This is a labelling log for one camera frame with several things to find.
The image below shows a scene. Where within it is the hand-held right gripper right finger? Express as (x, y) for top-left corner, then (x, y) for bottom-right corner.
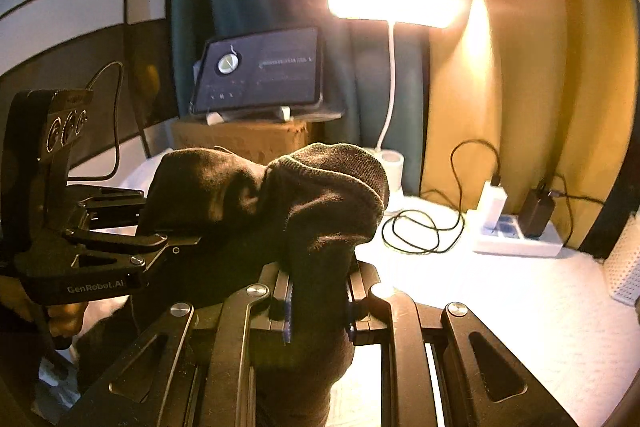
(345, 259), (593, 427)

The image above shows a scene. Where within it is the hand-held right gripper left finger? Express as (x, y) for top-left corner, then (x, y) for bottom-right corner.
(60, 264), (296, 427)

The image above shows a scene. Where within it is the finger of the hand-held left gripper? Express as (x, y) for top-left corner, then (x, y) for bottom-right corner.
(62, 229), (203, 280)
(67, 187), (151, 228)

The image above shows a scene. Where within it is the dark brown t-shirt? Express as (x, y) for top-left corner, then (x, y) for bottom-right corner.
(127, 143), (391, 427)

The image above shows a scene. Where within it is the person's left hand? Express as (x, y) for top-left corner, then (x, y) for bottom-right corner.
(0, 276), (90, 343)

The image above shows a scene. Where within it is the brown cardboard box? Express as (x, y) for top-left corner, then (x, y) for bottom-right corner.
(172, 117), (321, 165)

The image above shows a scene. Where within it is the white textured table cover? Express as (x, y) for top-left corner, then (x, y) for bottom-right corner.
(320, 194), (640, 427)

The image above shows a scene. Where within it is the white desk lamp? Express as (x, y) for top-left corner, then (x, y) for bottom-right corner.
(320, 0), (476, 214)

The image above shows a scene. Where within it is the white charger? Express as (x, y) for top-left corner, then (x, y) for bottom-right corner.
(477, 179), (508, 228)

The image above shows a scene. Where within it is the white power strip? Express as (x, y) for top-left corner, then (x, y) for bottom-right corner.
(472, 214), (563, 258)

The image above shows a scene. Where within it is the white tablet stand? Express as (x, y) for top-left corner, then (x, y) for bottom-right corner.
(206, 106), (292, 126)

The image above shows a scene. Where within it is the black tablet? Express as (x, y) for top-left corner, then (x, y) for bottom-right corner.
(189, 26), (327, 116)

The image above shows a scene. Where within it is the black charger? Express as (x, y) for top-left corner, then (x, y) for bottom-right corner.
(519, 186), (557, 238)

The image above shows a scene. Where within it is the white plastic basket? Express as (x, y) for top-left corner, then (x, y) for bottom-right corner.
(604, 222), (640, 305)

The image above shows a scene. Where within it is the yellow curtain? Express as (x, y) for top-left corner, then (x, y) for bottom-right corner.
(410, 0), (636, 253)

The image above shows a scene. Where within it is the black braided cable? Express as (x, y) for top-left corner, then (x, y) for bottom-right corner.
(65, 61), (126, 182)

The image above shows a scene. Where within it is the long black charging cable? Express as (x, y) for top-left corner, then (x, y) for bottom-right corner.
(381, 139), (503, 254)

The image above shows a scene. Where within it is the thin black charger cable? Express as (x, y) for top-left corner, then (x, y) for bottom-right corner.
(542, 172), (608, 248)

